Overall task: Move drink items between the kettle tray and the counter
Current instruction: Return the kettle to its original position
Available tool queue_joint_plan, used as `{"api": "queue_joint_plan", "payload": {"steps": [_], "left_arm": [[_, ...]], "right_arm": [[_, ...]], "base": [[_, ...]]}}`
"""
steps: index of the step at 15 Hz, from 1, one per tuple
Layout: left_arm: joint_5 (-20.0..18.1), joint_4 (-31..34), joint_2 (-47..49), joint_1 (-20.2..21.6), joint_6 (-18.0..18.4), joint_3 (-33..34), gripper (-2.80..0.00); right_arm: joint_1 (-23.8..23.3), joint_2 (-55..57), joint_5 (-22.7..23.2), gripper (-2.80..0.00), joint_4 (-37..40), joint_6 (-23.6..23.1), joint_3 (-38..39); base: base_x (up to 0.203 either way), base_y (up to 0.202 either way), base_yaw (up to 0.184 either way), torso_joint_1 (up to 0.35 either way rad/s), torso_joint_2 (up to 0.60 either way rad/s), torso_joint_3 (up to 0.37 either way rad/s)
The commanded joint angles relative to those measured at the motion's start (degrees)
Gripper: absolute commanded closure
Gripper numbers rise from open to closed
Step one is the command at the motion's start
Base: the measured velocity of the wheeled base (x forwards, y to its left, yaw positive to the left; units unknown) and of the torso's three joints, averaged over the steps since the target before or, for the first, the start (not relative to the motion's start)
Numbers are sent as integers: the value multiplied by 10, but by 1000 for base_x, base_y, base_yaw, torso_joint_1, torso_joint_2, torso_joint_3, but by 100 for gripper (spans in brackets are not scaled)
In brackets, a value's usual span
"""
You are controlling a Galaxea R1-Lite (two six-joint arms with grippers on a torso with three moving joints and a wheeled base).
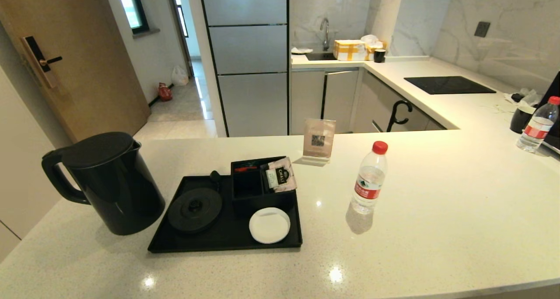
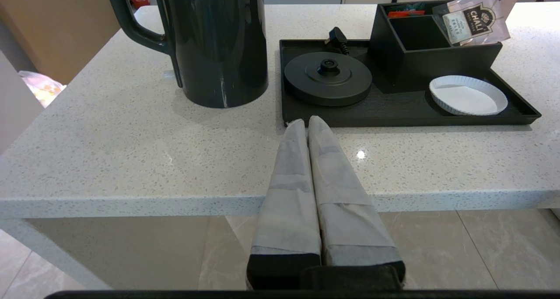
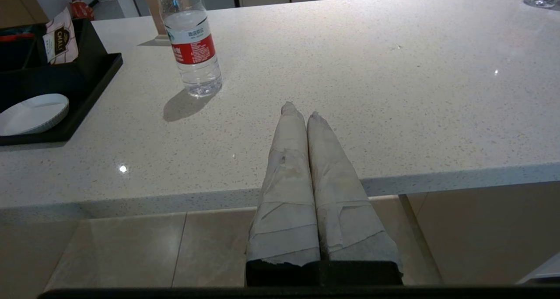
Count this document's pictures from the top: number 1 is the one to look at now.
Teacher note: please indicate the black round kettle base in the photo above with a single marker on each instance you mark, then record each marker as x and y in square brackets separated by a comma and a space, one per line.
[194, 209]

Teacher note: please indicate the white tissue wad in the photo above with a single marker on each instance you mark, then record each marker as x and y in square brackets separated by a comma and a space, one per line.
[369, 39]

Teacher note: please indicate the black rectangular tray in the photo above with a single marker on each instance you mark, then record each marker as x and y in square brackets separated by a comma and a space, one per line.
[218, 242]

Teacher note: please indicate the white base cabinet door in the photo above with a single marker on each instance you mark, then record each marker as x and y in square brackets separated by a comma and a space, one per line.
[341, 100]
[307, 102]

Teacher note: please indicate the large yellow-taped cardboard box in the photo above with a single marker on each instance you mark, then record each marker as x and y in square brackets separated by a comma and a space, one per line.
[349, 51]

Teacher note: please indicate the grey refrigerator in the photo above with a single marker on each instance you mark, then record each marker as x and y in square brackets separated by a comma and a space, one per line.
[249, 49]

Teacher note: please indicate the white round coaster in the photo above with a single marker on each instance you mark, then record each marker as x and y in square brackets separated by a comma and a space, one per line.
[269, 225]

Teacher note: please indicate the red sachet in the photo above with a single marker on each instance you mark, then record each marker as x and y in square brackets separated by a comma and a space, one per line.
[244, 169]

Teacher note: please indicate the red bag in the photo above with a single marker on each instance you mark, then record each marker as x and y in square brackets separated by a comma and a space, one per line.
[165, 93]

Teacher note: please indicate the small black object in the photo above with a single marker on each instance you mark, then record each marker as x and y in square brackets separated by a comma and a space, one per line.
[518, 97]

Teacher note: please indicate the dark kitchen sink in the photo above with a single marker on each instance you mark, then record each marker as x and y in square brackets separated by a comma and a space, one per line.
[321, 56]

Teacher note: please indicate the white dish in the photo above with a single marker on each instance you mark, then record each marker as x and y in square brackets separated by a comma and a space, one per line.
[301, 51]

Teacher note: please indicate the white plastic bag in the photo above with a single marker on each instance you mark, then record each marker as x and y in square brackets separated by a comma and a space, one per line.
[179, 76]

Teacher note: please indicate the grey corner base cabinet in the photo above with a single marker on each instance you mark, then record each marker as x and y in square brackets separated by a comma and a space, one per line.
[376, 93]

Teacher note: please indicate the red-capped water bottle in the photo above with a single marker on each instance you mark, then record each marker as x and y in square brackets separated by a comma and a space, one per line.
[536, 126]
[369, 181]

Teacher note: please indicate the acrylic QR code sign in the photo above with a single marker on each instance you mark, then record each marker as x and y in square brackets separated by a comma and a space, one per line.
[319, 137]

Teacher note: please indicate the pink tea bag packet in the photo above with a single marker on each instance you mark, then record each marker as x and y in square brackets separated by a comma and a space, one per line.
[282, 176]

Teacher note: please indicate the chrome faucet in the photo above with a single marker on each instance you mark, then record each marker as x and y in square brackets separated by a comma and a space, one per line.
[326, 30]

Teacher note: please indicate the dark wall socket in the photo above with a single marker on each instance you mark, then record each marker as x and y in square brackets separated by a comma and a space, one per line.
[482, 29]

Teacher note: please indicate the white panel cabinet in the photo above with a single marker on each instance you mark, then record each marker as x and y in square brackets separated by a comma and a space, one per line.
[22, 159]

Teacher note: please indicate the small black cup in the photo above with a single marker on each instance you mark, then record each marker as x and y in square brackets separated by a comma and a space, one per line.
[379, 55]

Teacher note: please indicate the wooden door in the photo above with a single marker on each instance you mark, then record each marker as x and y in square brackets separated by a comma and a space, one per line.
[87, 62]

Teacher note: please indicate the black mug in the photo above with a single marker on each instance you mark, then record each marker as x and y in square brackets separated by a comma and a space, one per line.
[520, 120]

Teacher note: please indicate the crumpled clear plastic wrap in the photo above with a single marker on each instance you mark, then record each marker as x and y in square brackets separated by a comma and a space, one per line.
[531, 98]

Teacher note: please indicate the black induction cooktop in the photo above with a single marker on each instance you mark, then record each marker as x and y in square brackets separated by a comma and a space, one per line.
[448, 85]

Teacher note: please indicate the black electric kettle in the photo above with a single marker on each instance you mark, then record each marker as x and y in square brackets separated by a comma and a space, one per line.
[118, 189]

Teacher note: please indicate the black organizer box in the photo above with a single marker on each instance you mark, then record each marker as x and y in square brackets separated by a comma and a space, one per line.
[247, 189]

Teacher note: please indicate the black-framed window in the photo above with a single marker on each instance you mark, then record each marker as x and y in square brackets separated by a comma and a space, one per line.
[138, 10]

